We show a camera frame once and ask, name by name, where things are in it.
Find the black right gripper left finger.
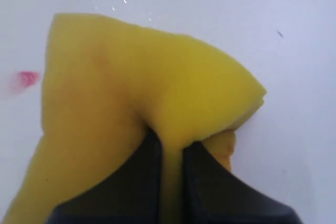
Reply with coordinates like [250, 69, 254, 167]
[46, 130, 162, 224]

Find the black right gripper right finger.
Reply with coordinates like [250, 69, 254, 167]
[182, 142, 302, 224]

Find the yellow sponge block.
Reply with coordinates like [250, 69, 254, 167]
[3, 13, 267, 223]

